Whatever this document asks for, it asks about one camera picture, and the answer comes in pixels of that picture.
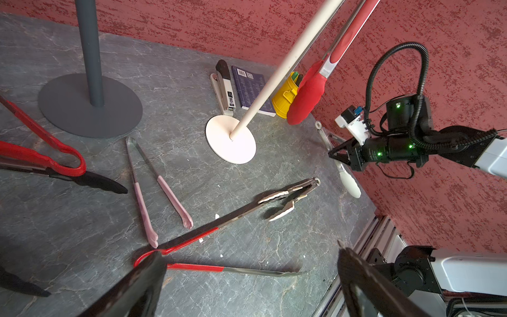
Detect small red silicone tongs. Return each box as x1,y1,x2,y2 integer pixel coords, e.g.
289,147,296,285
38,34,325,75
287,0,380,125

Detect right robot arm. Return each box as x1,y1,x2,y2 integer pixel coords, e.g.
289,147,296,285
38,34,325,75
328,42,506,295

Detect dark grey utensil rack stand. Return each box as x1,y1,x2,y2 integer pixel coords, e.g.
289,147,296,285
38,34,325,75
38,1,143,138

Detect purple book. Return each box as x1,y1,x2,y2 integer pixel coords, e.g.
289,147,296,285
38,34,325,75
231,66,266,110

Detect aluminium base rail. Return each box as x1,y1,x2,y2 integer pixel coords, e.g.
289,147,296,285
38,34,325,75
312,216,407,316

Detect scalloped steel serving tongs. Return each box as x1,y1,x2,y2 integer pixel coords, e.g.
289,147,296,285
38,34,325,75
257,178,321,222

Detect red looped long steel tongs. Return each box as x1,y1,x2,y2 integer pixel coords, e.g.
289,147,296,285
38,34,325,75
133,198,304,277

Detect white black stapler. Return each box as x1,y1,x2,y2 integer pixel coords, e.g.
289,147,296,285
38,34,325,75
210,59,236,116

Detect long red handled steel tongs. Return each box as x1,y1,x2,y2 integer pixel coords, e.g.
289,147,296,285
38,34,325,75
1,97,87,177

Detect black tipped steel tongs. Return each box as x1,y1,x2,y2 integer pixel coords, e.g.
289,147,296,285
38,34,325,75
1,157,128,297

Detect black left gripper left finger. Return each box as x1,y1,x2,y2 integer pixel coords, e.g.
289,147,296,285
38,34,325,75
81,252,166,316

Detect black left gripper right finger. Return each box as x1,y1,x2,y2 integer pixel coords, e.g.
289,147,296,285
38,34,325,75
337,246,428,317

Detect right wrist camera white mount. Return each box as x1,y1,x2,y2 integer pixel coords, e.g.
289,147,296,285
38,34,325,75
335,106,370,146

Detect yellow metal pencil bucket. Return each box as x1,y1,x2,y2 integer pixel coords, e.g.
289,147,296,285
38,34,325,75
272,71,302,119

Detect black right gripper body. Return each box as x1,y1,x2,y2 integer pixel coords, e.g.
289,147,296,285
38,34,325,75
328,135,429,172

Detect cream utensil rack stand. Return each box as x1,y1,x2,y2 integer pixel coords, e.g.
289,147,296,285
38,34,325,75
205,0,343,165

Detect pink handled tweezers tongs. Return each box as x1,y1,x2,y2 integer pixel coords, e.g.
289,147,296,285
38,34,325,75
125,136,194,249

